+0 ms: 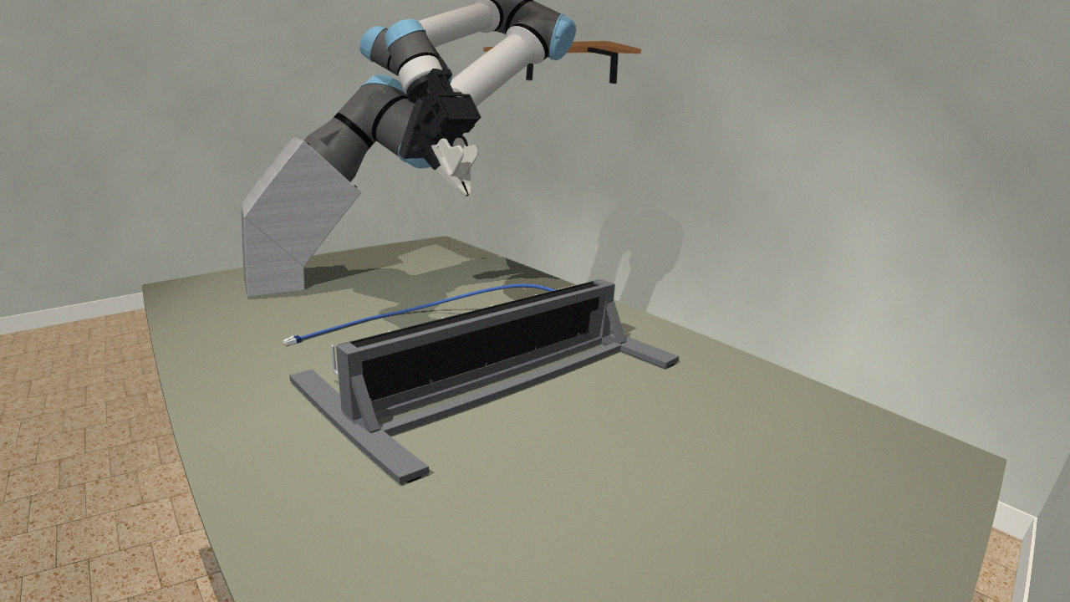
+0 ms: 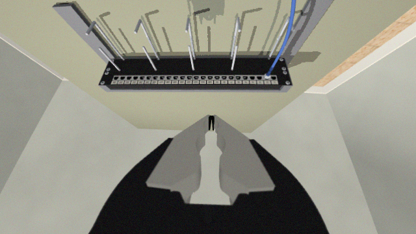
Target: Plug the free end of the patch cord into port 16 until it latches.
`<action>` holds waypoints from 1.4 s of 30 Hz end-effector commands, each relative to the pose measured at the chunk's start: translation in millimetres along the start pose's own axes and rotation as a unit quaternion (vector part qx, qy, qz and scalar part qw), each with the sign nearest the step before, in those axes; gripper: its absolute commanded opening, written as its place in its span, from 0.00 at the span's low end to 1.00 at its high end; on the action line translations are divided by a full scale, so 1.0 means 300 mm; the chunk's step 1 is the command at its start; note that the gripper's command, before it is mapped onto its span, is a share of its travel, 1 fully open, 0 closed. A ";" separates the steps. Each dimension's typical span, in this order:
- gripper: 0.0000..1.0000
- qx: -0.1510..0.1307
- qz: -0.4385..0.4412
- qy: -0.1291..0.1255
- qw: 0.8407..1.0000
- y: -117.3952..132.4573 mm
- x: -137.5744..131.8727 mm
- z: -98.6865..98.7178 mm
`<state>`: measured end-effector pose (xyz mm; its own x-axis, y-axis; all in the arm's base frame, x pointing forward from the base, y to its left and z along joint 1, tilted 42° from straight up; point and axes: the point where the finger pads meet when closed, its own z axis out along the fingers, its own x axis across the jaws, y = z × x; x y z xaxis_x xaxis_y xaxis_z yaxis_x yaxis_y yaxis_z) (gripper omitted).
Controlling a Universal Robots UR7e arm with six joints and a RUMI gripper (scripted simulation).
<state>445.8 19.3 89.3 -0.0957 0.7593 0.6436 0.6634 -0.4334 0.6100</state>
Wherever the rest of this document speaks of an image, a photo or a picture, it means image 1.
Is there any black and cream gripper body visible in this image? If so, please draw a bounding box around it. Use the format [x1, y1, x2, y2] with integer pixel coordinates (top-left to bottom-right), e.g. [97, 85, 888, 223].
[406, 70, 482, 145]

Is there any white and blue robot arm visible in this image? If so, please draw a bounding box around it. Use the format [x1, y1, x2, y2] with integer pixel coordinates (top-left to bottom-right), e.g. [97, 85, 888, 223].
[304, 0, 576, 182]

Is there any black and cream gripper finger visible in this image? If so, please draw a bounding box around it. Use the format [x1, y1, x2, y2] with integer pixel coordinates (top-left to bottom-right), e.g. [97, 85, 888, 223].
[414, 133, 468, 196]
[450, 135, 478, 196]

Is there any blue network cable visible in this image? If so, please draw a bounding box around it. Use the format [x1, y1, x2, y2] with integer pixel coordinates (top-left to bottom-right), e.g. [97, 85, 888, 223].
[301, 283, 555, 339]

